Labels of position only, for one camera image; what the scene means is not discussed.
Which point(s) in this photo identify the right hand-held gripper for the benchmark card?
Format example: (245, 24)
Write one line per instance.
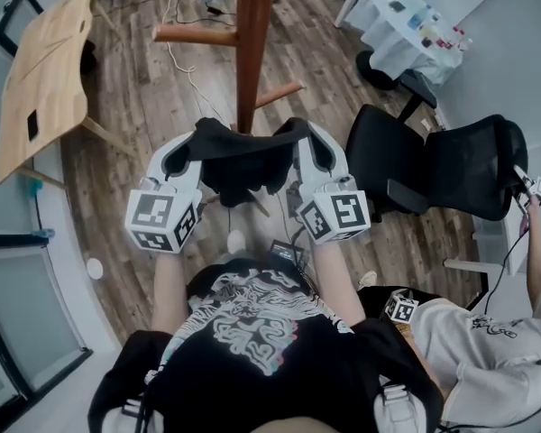
(338, 214)

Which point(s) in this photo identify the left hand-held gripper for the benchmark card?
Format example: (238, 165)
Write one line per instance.
(151, 214)

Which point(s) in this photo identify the black garment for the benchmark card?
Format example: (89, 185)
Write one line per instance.
(243, 165)

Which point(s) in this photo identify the brown wooden coat stand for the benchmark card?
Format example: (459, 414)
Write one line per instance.
(252, 39)

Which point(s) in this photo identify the person's left forearm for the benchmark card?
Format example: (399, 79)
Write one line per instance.
(171, 291)

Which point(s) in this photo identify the person's right forearm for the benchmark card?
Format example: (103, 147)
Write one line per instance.
(338, 282)

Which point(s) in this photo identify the black waist device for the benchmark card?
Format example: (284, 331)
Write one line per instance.
(286, 251)

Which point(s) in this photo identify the person's light shoe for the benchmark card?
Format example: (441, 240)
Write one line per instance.
(235, 242)

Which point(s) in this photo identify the white round disc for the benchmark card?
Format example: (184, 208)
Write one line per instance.
(94, 269)

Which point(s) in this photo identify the black office chair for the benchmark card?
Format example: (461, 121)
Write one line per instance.
(455, 165)

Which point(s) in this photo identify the small teal object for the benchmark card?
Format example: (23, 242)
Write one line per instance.
(34, 187)

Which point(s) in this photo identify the black square on table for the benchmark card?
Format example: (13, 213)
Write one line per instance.
(34, 126)

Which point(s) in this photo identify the white round table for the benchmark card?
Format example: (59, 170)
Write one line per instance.
(397, 34)

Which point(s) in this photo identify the light wooden table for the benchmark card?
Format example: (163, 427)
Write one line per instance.
(45, 75)

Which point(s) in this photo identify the small black flat item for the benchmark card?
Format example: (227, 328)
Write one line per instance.
(397, 6)

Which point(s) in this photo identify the cluster of small bottles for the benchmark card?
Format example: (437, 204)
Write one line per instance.
(437, 30)

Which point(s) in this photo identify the black framed glass panel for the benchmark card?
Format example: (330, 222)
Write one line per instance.
(22, 314)

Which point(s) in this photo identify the person's black printed t-shirt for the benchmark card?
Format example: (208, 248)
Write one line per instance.
(261, 386)

